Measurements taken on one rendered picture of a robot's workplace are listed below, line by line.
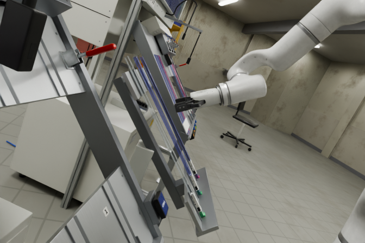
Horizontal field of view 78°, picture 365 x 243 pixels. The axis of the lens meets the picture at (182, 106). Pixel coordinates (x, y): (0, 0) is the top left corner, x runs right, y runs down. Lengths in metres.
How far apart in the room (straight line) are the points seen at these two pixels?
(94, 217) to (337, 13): 0.75
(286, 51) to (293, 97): 9.23
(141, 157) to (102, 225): 0.34
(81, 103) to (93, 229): 0.26
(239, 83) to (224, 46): 8.73
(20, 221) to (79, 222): 0.33
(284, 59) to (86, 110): 0.59
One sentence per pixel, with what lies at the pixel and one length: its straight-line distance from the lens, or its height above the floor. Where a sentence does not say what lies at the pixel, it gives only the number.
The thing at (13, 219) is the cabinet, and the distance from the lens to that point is 0.73.
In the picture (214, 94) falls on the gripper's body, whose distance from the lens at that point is 0.79.
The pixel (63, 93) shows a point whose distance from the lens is 0.47.
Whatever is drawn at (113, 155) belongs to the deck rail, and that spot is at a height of 0.87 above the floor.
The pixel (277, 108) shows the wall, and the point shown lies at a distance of 9.71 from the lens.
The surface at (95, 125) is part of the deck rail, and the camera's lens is 0.54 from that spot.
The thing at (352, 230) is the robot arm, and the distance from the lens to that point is 0.69.
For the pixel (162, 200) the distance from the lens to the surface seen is 0.59.
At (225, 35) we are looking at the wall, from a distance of 9.52.
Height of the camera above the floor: 1.12
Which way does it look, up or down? 11 degrees down
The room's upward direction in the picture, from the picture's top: 23 degrees clockwise
